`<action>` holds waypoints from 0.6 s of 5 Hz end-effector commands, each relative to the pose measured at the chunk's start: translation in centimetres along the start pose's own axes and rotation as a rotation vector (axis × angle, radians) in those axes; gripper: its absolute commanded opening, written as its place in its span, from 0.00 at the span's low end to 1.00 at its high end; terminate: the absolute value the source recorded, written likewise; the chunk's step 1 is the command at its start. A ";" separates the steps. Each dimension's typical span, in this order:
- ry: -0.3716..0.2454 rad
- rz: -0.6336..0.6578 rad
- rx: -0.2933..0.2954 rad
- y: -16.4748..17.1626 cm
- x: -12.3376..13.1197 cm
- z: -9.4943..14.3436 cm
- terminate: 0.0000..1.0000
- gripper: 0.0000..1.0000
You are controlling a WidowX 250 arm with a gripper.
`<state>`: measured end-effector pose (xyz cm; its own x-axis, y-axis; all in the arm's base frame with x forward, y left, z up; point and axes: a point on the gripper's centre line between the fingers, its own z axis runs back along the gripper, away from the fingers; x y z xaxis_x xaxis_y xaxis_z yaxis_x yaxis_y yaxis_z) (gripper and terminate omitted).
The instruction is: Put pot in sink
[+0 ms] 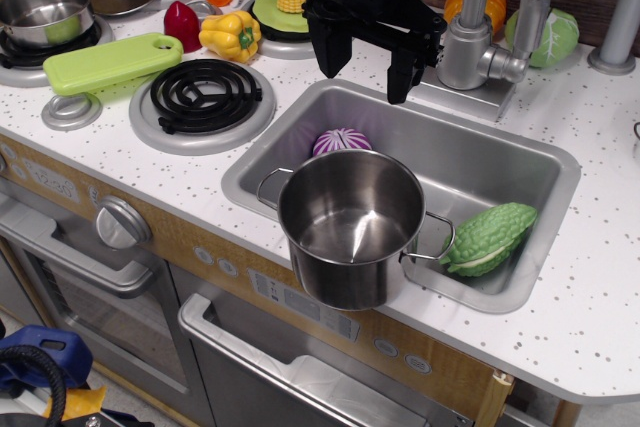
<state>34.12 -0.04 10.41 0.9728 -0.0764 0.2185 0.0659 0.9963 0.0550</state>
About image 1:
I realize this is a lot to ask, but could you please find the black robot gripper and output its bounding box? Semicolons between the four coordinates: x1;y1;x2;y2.
303;0;446;104

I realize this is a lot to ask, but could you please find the large steel pot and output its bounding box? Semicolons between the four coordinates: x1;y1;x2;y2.
257;149;431;311

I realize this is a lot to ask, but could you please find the silver toy sink basin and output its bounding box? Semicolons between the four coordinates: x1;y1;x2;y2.
222;80;581;314

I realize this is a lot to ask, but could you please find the purple toy onion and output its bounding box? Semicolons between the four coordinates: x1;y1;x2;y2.
312;128;372;156

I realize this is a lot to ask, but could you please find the silver toy faucet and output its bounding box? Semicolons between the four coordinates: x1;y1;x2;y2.
417;0;553;123

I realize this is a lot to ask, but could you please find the green toy plate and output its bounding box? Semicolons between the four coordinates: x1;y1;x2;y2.
252;0;309;34

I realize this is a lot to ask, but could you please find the orange toy pumpkin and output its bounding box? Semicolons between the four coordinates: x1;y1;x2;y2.
443;0;507;34

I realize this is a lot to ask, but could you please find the yellow toy bell pepper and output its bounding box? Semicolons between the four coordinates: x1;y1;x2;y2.
199;10;262;63

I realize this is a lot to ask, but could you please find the black front burner coil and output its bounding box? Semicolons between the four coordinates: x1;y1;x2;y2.
150;60;263;135

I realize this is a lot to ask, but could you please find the black burner coil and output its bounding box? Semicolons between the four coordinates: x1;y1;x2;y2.
150;60;263;135
1;22;102;69

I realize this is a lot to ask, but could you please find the red toy pepper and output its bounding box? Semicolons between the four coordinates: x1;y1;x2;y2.
164;1;201;53

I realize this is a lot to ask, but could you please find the green toy cabbage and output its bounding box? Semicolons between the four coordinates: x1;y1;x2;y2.
529;8;580;68

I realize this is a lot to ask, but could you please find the green toy bitter melon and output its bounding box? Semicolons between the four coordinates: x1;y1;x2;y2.
439;202;538;277

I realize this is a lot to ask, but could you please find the grey pole right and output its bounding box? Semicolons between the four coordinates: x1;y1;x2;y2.
587;0;639;76

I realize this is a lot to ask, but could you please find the silver stove knob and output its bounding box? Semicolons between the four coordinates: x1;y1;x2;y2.
94;195;152;250

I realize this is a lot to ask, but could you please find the green cutting board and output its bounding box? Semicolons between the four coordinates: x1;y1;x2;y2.
43;33;183;96

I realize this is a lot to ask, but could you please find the grey round knob countertop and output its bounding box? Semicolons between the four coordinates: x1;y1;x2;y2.
41;93;102;131

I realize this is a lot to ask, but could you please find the small steel saucepan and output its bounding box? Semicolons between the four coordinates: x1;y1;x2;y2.
1;0;95;48

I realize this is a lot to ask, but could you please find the black left burner coil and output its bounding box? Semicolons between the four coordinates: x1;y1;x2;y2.
1;22;102;69

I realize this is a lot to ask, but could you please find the blue object on floor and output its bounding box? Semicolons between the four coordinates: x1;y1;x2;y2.
1;325;93;391

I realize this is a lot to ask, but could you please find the silver dishwasher door handle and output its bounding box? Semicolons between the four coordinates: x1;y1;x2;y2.
178;294;429;426

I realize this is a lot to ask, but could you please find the silver oven door handle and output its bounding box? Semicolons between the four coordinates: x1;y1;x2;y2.
1;194;154;299

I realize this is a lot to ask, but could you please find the black braided hose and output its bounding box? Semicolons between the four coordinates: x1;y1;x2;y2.
0;344;68;421

